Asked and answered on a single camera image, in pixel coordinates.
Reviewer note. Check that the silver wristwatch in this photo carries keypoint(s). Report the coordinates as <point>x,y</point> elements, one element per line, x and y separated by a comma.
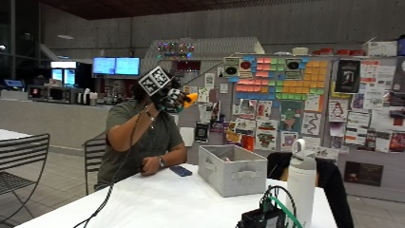
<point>161,161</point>

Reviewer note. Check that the white marker cube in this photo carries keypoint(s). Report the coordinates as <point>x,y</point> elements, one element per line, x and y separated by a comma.
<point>153,80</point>

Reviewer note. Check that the blue phone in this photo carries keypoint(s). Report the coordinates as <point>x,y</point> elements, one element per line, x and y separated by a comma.
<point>181,171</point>

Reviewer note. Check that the the person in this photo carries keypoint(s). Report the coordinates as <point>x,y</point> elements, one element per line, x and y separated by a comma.
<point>141,139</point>

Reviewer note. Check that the white blank paper sheet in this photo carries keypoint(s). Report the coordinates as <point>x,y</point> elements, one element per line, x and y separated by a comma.
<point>187,136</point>

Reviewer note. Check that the black metal slatted chair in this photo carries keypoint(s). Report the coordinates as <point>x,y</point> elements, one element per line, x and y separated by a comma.
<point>23,152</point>
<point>93,155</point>

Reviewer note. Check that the blue display screen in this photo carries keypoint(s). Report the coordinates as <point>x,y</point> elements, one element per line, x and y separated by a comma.
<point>104,66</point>
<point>127,66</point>

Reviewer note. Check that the white dispenser bottles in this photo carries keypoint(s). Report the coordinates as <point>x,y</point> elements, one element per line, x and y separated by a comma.
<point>89,97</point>

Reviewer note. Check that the grey fabric storage bin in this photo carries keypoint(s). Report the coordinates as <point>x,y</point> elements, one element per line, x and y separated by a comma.
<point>236,175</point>

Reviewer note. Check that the lit drinks fridge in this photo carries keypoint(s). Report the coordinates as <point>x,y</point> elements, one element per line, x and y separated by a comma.
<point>67,74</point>

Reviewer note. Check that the grey service counter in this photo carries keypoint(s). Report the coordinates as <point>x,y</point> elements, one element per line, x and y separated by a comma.
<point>55,122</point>

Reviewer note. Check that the cluster of coloured sticky notes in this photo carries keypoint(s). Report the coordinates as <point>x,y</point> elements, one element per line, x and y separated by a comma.
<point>294,84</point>

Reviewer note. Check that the black electronic box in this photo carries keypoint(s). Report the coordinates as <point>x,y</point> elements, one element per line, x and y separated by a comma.
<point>258,220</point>

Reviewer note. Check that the white round container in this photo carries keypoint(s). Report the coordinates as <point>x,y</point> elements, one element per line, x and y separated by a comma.
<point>300,51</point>

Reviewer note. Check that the white bottle with grey lid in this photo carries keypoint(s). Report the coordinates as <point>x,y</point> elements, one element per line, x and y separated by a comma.
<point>301,186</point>

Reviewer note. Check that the black framed poster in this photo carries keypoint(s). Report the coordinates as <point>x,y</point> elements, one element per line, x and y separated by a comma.
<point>348,76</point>

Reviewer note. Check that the row of red bowls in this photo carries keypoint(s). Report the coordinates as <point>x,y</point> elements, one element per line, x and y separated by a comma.
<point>340,52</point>

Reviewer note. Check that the cluster of paper posters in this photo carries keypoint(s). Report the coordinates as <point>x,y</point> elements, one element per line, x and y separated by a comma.
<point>358,126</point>

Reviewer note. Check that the black jacket on chair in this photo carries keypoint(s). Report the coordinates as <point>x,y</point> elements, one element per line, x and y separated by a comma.
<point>333,186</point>

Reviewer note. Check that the white cardboard box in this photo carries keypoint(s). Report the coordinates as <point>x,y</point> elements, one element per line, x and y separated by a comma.
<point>381,48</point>

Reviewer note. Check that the grey notice board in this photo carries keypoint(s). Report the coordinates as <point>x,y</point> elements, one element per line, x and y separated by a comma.
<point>380,177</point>

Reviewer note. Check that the dark wall plaque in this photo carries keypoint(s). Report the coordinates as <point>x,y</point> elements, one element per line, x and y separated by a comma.
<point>362,173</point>

